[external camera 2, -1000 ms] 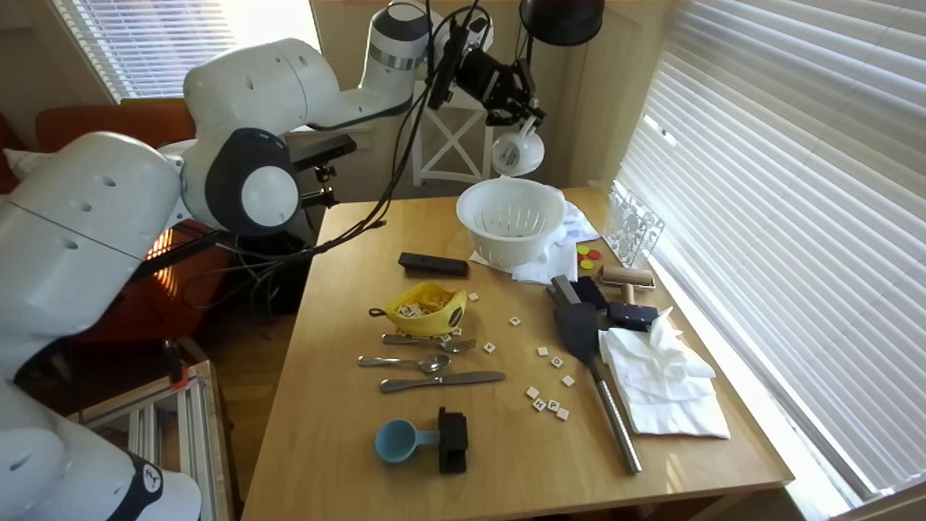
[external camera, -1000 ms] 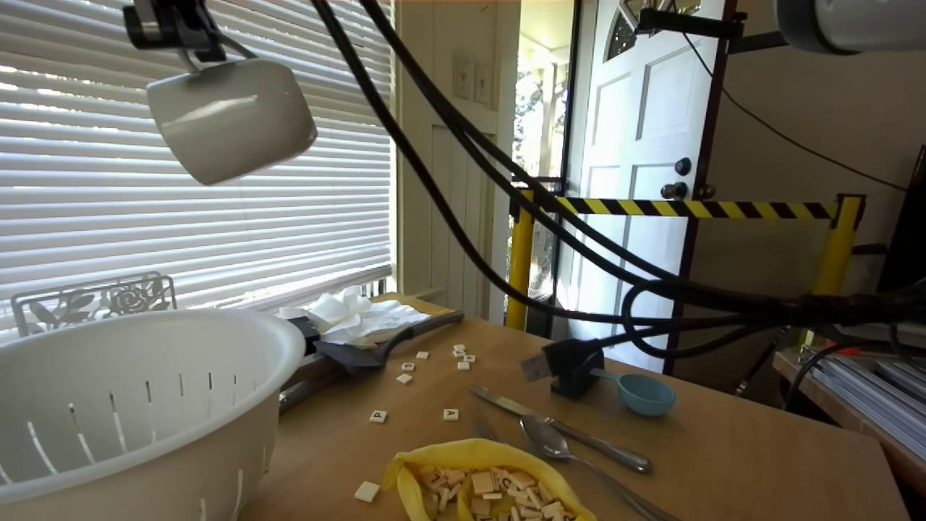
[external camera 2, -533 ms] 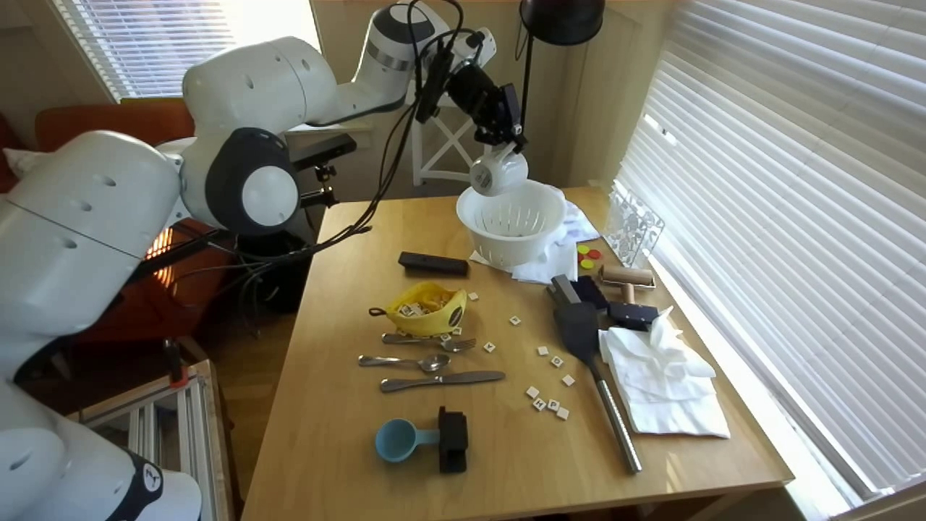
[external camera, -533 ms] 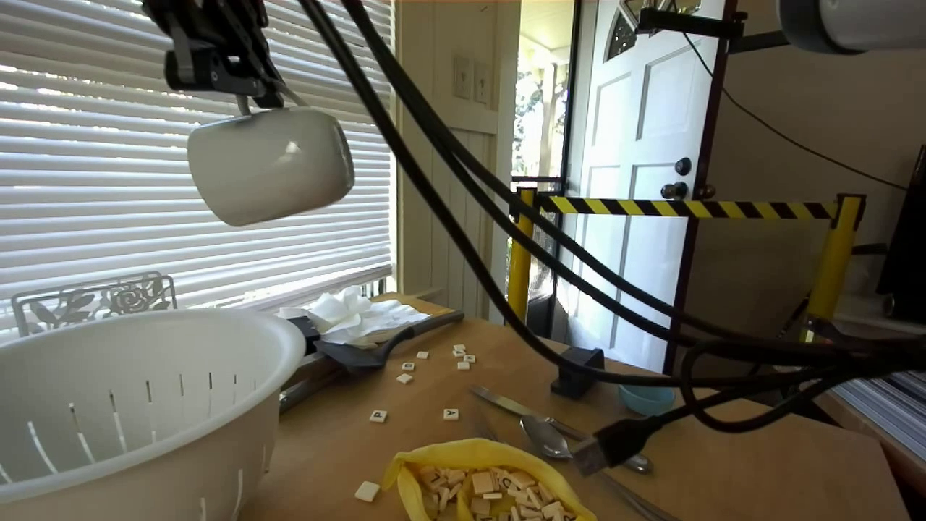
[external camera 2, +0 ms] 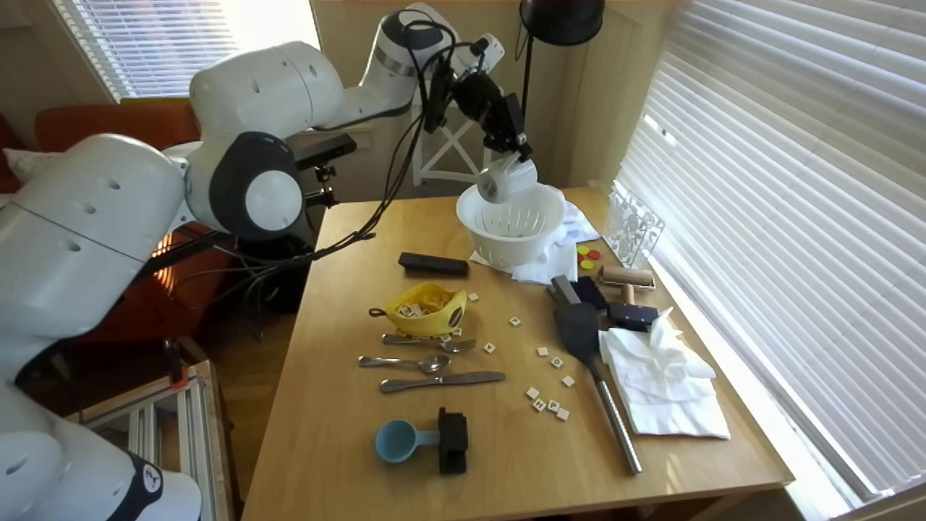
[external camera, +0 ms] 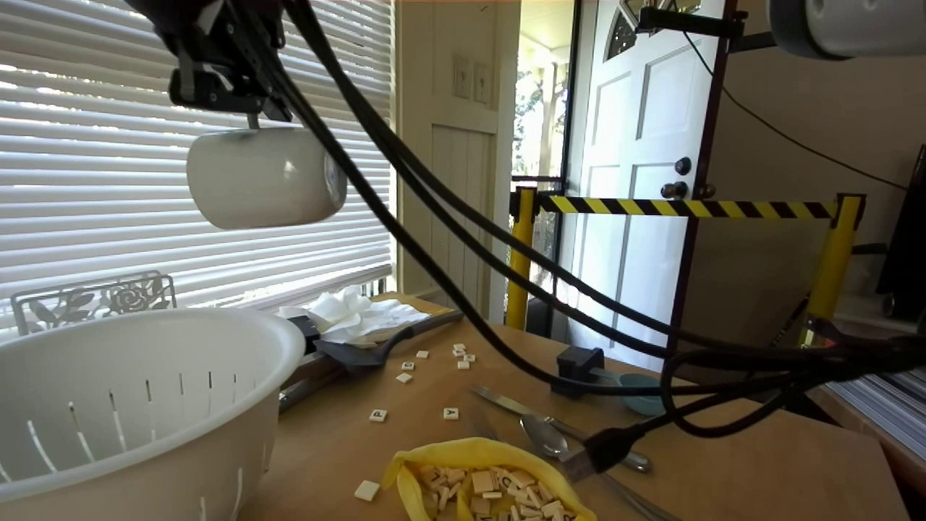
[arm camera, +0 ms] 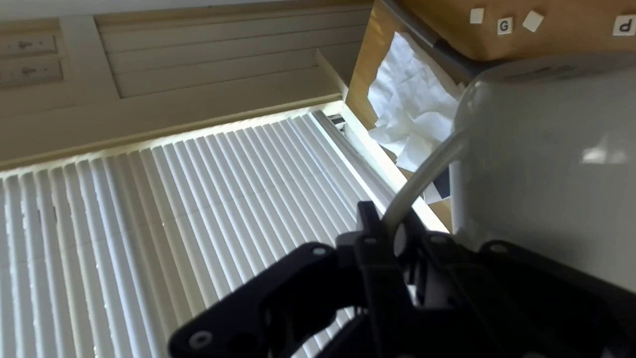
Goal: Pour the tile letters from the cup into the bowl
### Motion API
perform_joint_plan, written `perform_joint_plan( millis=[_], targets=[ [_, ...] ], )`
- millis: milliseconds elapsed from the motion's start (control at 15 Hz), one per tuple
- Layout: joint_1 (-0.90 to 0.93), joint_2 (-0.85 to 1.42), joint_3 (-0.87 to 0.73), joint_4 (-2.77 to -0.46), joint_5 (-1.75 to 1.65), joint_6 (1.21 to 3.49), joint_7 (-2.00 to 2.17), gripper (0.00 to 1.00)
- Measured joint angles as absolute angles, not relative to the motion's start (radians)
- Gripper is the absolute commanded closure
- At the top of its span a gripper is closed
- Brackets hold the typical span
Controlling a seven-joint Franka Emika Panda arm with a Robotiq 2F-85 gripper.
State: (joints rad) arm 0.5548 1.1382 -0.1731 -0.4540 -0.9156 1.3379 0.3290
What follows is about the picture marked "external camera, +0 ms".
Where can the grey metal bar tool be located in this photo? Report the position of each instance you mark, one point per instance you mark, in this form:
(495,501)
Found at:
(307,385)

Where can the small black box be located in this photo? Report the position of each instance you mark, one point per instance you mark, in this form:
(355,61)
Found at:
(581,362)

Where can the white plastic colander bowl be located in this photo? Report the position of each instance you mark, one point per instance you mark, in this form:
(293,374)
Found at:
(125,405)

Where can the yellow black striped barrier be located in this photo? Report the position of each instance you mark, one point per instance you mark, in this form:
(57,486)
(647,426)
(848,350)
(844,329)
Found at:
(732,207)

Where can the silver spoon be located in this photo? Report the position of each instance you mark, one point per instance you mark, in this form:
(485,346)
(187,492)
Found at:
(547,439)

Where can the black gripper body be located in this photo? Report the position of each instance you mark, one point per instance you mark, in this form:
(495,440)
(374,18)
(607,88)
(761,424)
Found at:
(212,46)

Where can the metal fork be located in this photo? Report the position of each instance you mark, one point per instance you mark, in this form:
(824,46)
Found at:
(502,400)

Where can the ornate metal rack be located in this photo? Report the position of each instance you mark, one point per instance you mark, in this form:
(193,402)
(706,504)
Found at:
(96,304)

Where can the white light switch plate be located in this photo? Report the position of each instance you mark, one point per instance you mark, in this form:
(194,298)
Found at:
(475,80)

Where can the wide white window blinds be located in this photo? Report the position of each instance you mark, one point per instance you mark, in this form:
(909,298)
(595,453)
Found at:
(76,193)

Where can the white ceramic mug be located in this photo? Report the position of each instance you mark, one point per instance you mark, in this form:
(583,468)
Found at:
(261,177)

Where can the black camera stand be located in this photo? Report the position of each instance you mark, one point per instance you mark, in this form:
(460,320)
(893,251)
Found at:
(695,22)

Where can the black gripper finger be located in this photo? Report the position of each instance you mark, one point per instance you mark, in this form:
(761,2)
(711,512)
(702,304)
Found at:
(274,107)
(242,106)

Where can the brown board panel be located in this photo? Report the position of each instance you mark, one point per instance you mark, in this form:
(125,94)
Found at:
(754,278)

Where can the yellow pouch of letter tiles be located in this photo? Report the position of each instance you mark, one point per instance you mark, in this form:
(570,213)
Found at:
(453,449)

